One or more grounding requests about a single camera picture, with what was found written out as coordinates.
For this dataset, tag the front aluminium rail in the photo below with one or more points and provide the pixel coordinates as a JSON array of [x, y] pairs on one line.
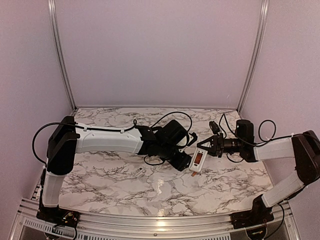
[[99, 226]]

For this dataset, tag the left aluminium frame post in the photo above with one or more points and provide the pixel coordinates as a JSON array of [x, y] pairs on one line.
[[59, 53]]

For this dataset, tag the aluminium frame post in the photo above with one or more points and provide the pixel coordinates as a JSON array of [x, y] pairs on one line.
[[261, 28], [59, 53]]

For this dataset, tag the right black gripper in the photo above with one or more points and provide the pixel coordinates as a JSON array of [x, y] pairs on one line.
[[217, 143]]

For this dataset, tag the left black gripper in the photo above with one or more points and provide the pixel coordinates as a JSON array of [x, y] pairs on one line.
[[182, 164]]

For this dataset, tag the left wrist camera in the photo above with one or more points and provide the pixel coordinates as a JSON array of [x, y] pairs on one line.
[[191, 139]]

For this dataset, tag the right aluminium frame post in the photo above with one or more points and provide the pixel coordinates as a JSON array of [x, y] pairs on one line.
[[261, 28]]

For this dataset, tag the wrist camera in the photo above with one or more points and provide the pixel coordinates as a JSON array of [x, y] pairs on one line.
[[191, 139], [214, 127]]

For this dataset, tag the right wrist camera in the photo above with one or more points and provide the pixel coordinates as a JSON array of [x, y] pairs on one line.
[[214, 127]]

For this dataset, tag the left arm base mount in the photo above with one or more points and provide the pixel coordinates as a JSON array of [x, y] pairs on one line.
[[58, 216]]

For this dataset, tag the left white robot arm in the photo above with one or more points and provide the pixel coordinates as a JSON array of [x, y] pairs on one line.
[[71, 138]]

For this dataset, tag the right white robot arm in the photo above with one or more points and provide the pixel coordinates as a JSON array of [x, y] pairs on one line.
[[304, 148]]

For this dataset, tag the white remote control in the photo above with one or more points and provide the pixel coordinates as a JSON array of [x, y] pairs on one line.
[[197, 160]]

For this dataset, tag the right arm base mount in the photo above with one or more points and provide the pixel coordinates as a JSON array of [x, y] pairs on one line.
[[258, 214]]

